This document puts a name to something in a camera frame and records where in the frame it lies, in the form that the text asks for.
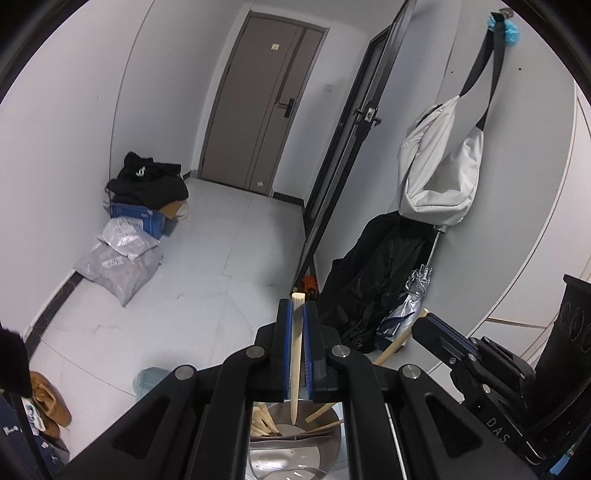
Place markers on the black jacket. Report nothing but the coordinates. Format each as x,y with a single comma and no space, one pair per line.
369,277

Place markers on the small grey parcel bag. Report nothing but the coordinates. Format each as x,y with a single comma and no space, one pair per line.
127,237

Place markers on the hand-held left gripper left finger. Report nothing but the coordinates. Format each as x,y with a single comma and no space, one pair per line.
286,350

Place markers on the white sling bag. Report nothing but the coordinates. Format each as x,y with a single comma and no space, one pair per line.
438,184

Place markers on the white utensil holder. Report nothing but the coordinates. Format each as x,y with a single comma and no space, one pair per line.
286,457

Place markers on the blue plastic shoe cover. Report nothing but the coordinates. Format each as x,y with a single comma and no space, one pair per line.
508,32

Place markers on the brown paper bag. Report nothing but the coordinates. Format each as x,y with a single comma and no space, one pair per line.
171,210

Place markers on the dark cloth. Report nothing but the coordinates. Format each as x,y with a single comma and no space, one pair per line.
13,360

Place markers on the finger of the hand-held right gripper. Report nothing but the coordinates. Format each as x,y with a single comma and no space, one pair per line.
455,328
438,341

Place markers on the white wardrobe gold trim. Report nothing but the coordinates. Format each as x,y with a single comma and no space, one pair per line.
582,207

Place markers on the grey-brown entrance door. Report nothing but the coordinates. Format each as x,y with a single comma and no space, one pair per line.
244,115

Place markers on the silver folded umbrella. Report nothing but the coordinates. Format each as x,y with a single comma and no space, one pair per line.
406,304

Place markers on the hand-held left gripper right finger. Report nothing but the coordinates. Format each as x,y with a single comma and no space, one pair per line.
315,350

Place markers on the black interior door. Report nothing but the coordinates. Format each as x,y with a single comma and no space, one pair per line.
341,138

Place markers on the blue cardboard box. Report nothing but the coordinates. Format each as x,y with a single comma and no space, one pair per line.
147,221

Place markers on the teal plaid tablecloth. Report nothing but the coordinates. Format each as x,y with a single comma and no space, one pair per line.
150,381

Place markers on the pile of black clothes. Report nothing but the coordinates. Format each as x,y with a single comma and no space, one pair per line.
147,184

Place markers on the white plastic bag blue print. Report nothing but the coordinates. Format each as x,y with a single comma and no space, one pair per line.
31,413

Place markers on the tan boot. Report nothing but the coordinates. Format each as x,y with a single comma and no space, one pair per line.
48,430
53,401

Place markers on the large grey parcel bag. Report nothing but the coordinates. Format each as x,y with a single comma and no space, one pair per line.
115,277

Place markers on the dark blue box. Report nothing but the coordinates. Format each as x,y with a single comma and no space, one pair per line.
23,454

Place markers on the small orange object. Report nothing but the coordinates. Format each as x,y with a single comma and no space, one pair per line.
308,284

